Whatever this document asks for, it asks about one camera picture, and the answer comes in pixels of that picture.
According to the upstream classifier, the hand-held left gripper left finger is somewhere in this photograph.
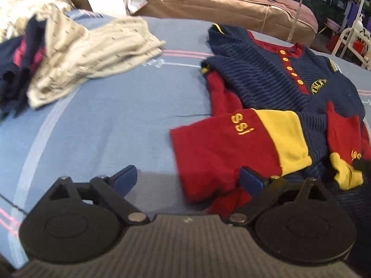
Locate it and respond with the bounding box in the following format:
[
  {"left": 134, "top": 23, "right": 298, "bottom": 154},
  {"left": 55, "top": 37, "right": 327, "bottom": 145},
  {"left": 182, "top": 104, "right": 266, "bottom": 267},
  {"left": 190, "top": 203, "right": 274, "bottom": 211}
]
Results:
[{"left": 43, "top": 165, "right": 150, "bottom": 226}]

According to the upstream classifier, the pink basin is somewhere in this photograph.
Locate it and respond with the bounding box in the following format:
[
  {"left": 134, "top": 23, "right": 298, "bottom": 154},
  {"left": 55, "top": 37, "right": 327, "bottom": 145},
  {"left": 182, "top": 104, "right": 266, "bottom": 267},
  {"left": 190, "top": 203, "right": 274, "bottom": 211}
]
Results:
[{"left": 325, "top": 18, "right": 342, "bottom": 32}]

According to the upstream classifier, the brown mattress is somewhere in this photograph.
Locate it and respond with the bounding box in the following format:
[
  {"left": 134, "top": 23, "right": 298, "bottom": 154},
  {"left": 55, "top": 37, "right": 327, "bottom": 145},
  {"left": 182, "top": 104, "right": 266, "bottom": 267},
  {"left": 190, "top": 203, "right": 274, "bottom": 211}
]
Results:
[{"left": 136, "top": 0, "right": 319, "bottom": 48}]

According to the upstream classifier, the white metal rack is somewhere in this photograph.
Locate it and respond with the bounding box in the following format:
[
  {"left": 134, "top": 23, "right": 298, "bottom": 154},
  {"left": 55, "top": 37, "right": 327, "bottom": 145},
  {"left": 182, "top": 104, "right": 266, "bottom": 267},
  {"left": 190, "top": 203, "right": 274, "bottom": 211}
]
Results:
[{"left": 287, "top": 0, "right": 371, "bottom": 70}]

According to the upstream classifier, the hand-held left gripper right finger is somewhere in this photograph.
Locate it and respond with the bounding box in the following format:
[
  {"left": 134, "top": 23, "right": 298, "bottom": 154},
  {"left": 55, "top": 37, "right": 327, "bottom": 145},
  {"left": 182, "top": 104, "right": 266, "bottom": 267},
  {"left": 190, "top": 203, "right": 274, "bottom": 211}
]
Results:
[{"left": 226, "top": 166, "right": 334, "bottom": 226}]

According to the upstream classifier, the dark navy pink clothes pile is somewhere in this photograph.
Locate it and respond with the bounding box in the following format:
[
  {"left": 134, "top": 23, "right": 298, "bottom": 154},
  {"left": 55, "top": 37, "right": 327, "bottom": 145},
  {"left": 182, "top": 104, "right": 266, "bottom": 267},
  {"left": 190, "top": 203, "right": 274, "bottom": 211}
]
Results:
[{"left": 0, "top": 16, "right": 48, "bottom": 118}]

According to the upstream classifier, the blue striped bed sheet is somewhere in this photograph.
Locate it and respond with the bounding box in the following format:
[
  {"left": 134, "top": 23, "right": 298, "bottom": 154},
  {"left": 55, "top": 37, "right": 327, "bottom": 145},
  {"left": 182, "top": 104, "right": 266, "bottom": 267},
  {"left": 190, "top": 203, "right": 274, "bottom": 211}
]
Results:
[{"left": 0, "top": 10, "right": 371, "bottom": 268}]

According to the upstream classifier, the beige printed garment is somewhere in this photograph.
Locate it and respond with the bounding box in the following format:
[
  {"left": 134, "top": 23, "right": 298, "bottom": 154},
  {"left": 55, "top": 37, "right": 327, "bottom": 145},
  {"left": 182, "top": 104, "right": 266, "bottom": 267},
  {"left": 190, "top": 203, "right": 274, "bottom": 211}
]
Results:
[{"left": 27, "top": 7, "right": 166, "bottom": 109}]

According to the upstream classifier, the navy striped red yellow romper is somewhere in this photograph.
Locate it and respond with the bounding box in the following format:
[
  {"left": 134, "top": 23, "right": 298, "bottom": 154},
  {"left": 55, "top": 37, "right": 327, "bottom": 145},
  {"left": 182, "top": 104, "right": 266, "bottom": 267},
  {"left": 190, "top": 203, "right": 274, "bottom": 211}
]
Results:
[{"left": 170, "top": 23, "right": 371, "bottom": 223}]

